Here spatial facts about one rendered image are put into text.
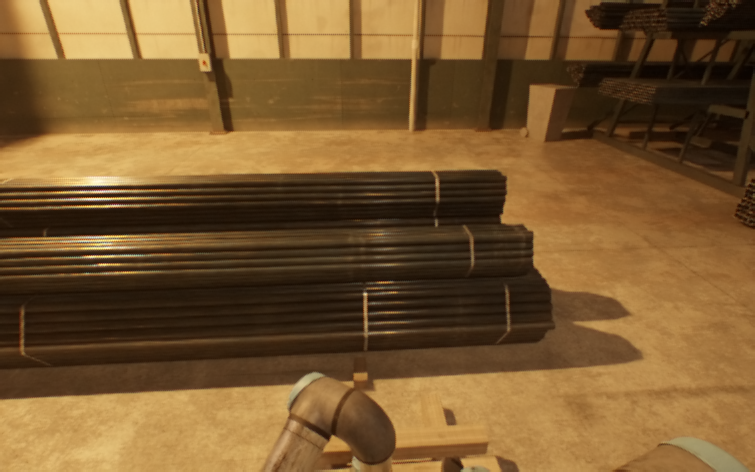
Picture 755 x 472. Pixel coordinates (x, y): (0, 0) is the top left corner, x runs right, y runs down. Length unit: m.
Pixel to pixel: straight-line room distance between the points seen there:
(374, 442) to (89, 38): 10.18
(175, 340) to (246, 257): 0.66
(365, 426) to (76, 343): 2.23
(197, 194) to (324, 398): 2.08
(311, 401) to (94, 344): 2.03
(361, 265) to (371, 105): 7.15
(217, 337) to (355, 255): 0.96
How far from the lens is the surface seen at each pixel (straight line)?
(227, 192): 2.78
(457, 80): 9.50
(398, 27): 9.34
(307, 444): 1.00
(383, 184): 2.70
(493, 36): 9.46
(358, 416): 0.98
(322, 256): 2.35
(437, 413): 2.31
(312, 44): 9.29
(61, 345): 2.98
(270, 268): 2.38
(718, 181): 7.48
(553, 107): 8.86
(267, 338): 2.50
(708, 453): 0.62
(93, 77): 10.55
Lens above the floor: 1.90
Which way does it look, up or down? 27 degrees down
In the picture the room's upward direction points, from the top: straight up
